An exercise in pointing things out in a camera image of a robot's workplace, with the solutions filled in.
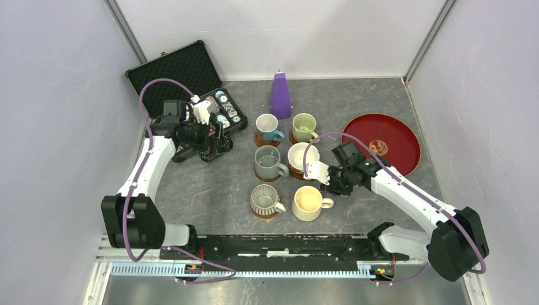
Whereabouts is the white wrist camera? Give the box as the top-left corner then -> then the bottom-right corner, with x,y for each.
190,95 -> 219,125
303,161 -> 330,186

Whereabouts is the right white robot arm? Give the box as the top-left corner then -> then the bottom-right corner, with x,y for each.
321,141 -> 489,282

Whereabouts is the orange-brown wooden coaster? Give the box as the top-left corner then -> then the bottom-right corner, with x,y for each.
251,209 -> 279,219

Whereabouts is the black poker chip case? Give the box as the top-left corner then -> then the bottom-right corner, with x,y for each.
125,40 -> 248,137

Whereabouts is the blue white mug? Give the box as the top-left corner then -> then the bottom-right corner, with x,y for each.
256,114 -> 285,142

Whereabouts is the grey striped mug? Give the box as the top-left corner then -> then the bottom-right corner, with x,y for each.
250,184 -> 287,213

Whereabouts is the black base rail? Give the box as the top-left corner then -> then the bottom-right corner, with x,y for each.
184,234 -> 409,272

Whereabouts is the cream yellow mug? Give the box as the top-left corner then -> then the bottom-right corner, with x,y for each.
292,186 -> 334,222

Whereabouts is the red round tray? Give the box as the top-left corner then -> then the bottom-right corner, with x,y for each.
343,113 -> 421,175

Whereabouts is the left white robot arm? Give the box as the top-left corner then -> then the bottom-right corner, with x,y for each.
101,100 -> 233,259

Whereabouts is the brown wooden coaster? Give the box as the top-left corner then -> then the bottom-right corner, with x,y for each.
289,167 -> 304,180
255,172 -> 281,182
254,131 -> 282,147
289,130 -> 313,145

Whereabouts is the light green mug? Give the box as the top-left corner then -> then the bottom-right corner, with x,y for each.
291,113 -> 318,140

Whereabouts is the grey-green mug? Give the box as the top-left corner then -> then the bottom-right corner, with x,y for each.
254,146 -> 289,179

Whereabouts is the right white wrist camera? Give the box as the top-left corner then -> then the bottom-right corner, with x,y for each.
303,161 -> 330,186

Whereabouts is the purple metronome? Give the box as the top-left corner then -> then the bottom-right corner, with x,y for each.
269,72 -> 292,120

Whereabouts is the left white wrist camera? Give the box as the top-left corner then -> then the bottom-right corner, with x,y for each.
190,95 -> 219,125

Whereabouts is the white red-handled mug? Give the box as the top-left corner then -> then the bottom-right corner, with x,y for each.
287,143 -> 320,172

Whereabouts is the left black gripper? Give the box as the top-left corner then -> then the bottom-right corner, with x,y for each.
180,117 -> 229,154

